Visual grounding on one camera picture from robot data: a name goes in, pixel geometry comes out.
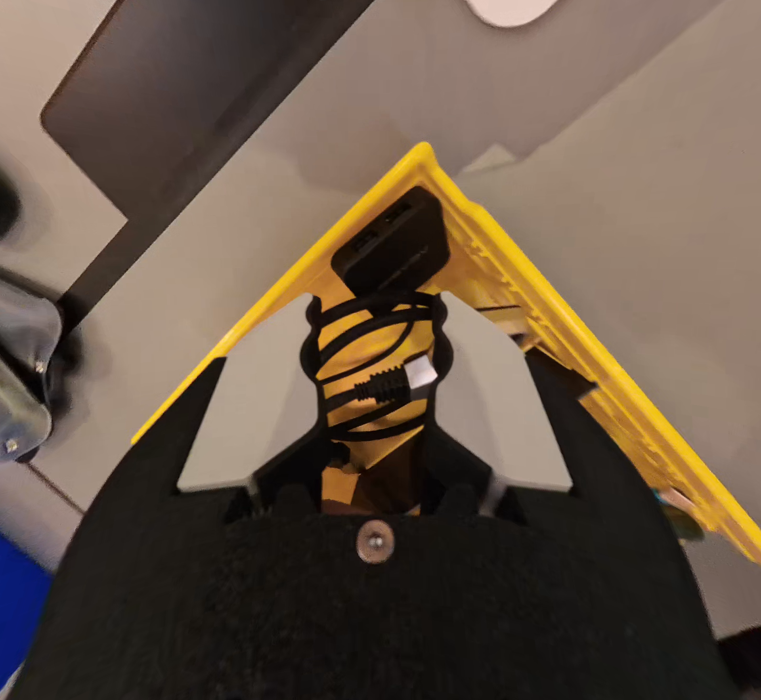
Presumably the blue plastic bin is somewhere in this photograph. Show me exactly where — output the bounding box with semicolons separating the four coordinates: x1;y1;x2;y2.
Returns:
0;532;55;690

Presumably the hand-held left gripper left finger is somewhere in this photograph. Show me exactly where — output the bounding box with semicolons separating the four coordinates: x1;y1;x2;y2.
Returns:
176;293;327;515

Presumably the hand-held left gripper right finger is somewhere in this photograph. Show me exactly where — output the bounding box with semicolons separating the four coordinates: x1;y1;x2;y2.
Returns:
418;293;576;515

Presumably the grey desk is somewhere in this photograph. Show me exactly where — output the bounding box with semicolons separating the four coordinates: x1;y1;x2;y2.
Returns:
0;0;761;641

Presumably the black USB hub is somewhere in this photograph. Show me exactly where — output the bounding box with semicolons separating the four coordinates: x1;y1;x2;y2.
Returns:
304;185;453;446

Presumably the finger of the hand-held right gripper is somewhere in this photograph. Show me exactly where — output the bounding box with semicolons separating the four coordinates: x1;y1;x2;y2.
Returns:
0;272;65;464

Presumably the yellow plastic bin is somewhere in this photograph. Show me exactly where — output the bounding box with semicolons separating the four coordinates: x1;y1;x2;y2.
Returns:
130;141;761;565

